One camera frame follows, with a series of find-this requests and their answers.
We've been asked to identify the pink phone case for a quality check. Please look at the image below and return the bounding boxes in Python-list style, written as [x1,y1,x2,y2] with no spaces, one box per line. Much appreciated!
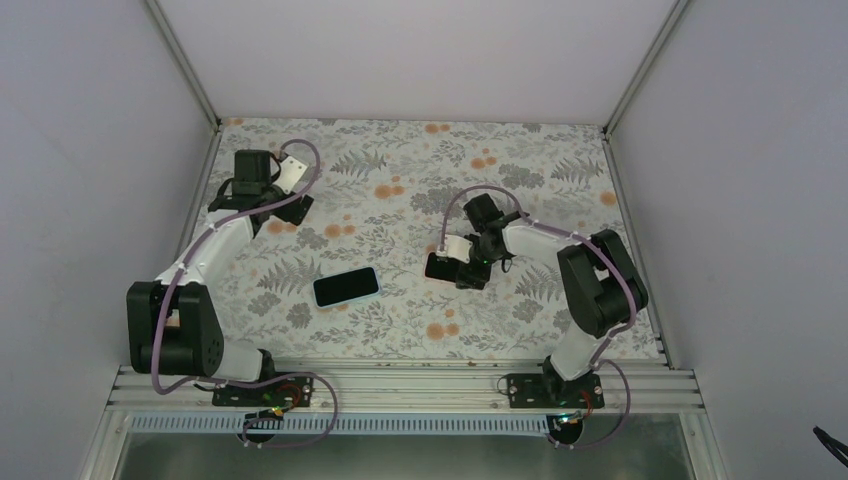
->
[424,252,462,284]

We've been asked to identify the phone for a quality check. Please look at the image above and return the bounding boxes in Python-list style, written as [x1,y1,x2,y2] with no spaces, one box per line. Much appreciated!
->
[313,267,382,309]

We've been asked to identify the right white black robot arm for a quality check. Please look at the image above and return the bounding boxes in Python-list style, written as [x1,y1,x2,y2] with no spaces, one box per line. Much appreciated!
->
[437,185,649,407]

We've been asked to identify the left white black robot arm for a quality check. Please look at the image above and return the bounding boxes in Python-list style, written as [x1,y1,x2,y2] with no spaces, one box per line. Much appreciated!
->
[126,149,317,405]

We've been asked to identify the floral patterned table mat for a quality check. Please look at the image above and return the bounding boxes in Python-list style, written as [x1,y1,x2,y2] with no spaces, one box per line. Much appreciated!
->
[205,118,624,361]

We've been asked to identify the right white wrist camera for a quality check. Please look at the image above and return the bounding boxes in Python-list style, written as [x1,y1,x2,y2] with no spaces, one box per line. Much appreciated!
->
[436,234,473,264]

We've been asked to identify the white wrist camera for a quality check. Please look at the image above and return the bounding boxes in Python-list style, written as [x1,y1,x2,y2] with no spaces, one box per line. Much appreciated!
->
[436,234,473,264]
[272,155,308,194]

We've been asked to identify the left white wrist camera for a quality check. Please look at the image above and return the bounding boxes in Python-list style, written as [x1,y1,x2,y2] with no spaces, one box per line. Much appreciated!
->
[272,155,308,194]

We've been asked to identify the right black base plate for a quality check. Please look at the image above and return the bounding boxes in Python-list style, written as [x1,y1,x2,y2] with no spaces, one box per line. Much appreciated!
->
[506,373,605,409]

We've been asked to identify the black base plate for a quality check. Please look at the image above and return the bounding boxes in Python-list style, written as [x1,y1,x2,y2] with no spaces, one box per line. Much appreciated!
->
[211,377,314,409]
[506,373,605,409]

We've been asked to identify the white slotted cable duct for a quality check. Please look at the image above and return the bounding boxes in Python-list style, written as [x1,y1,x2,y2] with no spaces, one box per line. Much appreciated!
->
[128,412,549,437]

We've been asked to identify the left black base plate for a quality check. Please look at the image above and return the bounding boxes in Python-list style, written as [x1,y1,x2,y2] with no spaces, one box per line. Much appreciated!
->
[211,377,314,409]

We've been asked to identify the aluminium rail frame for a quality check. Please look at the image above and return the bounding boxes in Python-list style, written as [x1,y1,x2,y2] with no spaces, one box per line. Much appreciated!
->
[82,359,726,479]

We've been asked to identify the black cable at corner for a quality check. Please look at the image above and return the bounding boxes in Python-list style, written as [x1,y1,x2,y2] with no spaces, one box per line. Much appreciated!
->
[812,426,848,469]

